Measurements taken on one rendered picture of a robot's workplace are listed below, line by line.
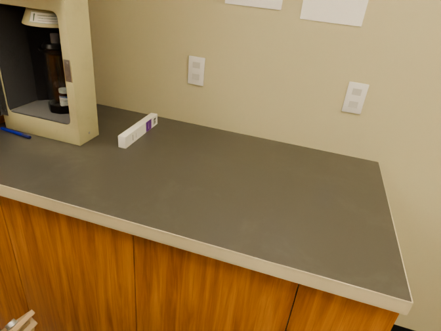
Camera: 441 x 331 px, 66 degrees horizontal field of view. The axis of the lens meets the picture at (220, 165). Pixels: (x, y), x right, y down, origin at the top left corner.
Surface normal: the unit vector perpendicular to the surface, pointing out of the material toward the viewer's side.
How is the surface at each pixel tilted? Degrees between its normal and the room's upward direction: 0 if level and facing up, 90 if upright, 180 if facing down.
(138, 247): 90
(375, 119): 90
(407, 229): 90
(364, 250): 0
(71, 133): 90
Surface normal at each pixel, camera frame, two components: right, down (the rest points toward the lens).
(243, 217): 0.09, -0.88
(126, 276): -0.29, 0.44
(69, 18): 0.95, 0.22
